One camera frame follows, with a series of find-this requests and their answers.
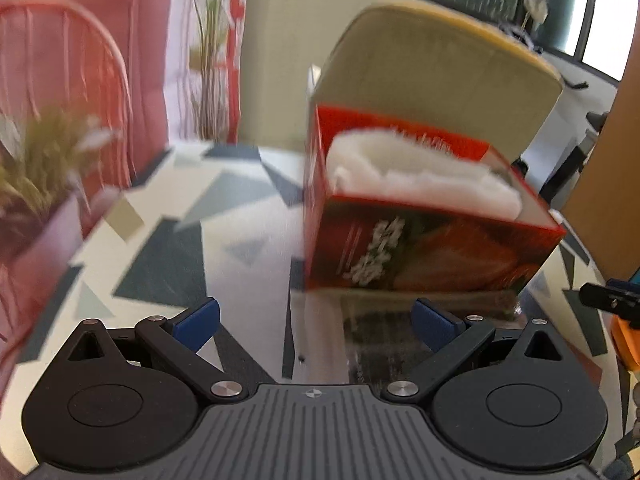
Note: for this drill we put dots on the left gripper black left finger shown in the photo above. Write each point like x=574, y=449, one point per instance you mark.
x=116, y=398

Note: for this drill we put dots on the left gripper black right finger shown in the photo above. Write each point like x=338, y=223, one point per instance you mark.
x=511, y=400

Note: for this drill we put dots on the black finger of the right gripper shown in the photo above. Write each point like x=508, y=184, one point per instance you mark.
x=616, y=297

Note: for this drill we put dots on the red strawberry cardboard box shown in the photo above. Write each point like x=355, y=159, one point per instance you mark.
x=391, y=244

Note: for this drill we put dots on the white fluffy fur item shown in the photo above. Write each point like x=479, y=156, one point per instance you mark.
x=385, y=165

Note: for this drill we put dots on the orange plastic scoop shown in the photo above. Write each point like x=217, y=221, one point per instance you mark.
x=627, y=343

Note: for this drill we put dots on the black exercise bike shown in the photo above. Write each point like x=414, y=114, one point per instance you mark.
x=553, y=161

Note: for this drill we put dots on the geometric patterned tablecloth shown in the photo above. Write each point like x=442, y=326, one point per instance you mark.
x=203, y=222

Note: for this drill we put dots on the beige upholstered chair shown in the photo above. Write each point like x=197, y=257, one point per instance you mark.
x=424, y=63

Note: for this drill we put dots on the pink printed backdrop curtain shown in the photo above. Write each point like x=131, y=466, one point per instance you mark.
x=91, y=92

